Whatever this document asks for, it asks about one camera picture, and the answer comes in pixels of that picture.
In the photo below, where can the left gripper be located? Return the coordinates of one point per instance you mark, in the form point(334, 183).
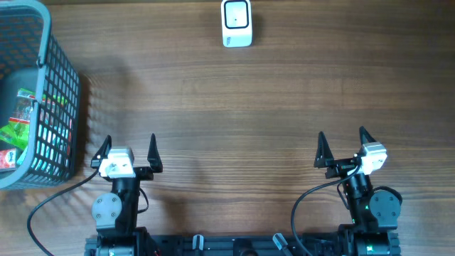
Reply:
point(145, 174)

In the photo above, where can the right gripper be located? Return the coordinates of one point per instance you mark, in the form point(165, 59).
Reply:
point(325, 155)

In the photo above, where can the green snack bag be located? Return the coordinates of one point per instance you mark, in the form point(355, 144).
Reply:
point(16, 131)

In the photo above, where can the red small box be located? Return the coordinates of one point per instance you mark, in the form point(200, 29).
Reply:
point(8, 159)

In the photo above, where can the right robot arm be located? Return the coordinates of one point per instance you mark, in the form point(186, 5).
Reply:
point(374, 210)

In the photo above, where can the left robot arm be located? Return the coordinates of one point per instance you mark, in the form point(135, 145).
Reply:
point(115, 213)

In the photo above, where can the white barcode scanner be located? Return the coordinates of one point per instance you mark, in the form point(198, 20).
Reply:
point(236, 20)

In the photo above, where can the grey plastic shopping basket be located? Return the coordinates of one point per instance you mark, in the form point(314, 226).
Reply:
point(31, 58)

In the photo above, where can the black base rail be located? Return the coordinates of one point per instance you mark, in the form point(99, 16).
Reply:
point(278, 244)

